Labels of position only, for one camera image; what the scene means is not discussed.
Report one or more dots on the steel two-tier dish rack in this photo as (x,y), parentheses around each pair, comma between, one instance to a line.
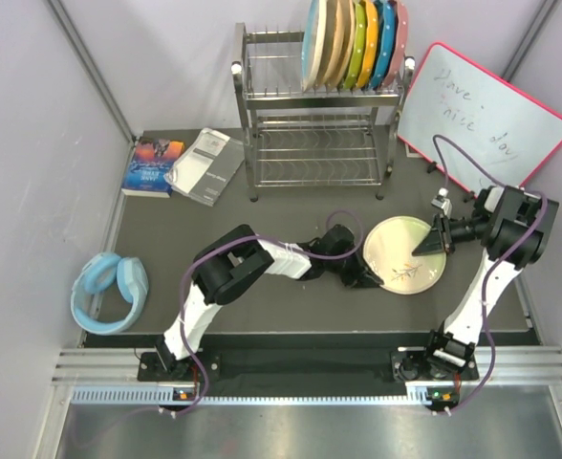
(316,138)

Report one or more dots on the pink framed whiteboard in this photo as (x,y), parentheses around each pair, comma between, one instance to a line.
(460,114)

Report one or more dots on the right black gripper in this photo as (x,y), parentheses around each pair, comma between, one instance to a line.
(433,243)

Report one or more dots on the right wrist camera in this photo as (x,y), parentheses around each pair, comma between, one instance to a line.
(442,203)

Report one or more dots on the pink polka dot plate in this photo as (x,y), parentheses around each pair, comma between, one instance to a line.
(401,36)

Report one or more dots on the grey slotted cable duct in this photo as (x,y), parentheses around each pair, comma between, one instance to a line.
(183,396)

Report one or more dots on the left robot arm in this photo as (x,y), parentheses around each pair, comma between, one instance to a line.
(226,269)

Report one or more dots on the cream green plate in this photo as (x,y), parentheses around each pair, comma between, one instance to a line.
(387,251)

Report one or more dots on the white blue leaf plate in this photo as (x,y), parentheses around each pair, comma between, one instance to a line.
(313,43)

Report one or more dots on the yellow polka dot plate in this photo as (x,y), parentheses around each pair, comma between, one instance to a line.
(371,44)

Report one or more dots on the green polka dot plate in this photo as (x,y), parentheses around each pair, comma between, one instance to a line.
(356,57)

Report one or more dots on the grey white booklet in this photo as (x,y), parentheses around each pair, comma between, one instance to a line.
(204,170)

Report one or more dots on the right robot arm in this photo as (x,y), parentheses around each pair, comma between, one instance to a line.
(513,227)

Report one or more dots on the blue orange paperback book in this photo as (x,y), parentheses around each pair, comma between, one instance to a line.
(151,160)

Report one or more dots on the beige bird plate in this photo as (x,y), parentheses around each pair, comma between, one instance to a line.
(348,8)
(333,41)

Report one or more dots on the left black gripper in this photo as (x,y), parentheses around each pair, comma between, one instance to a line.
(360,275)

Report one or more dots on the blue polka dot plate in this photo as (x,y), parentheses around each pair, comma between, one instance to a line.
(387,23)

